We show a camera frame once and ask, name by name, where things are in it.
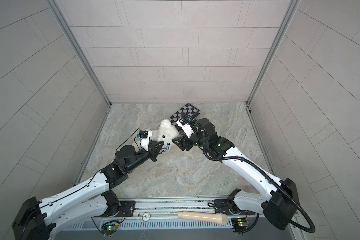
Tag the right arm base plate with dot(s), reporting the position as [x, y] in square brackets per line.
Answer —
[227, 207]

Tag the black folded chess board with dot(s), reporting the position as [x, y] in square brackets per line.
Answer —
[187, 109]

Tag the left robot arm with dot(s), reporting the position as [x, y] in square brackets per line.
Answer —
[41, 219]

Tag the right green circuit board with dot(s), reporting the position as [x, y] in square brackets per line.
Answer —
[239, 225]

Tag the left green circuit board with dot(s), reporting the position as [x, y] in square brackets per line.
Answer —
[110, 227]

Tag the white teddy bear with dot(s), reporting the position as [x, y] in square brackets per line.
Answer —
[165, 133]

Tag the beige handle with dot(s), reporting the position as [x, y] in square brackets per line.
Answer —
[218, 218]

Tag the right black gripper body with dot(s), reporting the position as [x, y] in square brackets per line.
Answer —
[196, 139]

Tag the green circuit board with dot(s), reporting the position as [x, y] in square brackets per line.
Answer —
[239, 225]
[110, 227]

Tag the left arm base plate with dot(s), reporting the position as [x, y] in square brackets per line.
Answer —
[125, 209]

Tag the blue white striped sweater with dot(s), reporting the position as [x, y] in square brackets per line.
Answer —
[165, 148]

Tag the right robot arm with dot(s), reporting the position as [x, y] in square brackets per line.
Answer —
[265, 183]

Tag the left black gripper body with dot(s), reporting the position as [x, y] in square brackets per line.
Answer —
[139, 158]

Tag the aluminium mounting rail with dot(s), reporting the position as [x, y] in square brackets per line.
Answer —
[198, 207]

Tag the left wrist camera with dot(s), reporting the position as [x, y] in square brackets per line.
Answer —
[145, 137]

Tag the white round knob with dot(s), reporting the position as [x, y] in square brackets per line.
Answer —
[146, 216]

